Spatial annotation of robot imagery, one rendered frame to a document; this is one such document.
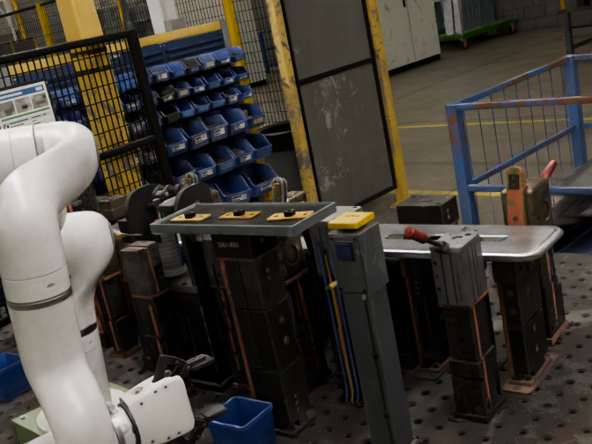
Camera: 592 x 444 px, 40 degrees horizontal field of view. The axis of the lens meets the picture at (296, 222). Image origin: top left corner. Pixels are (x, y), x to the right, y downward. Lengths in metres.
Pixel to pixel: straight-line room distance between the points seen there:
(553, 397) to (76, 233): 0.98
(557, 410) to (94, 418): 0.88
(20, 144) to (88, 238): 0.39
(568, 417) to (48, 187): 1.02
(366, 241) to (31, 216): 0.56
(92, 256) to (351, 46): 3.90
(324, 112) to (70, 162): 3.94
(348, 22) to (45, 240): 4.33
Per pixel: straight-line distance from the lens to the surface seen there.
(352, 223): 1.36
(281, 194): 2.10
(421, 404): 1.71
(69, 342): 1.20
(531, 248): 1.59
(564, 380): 1.75
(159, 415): 1.32
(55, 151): 1.22
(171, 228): 1.60
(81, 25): 2.98
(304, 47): 4.98
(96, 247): 1.60
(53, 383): 1.20
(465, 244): 1.48
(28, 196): 1.15
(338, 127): 5.20
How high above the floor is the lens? 1.54
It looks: 15 degrees down
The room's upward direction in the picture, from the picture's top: 12 degrees counter-clockwise
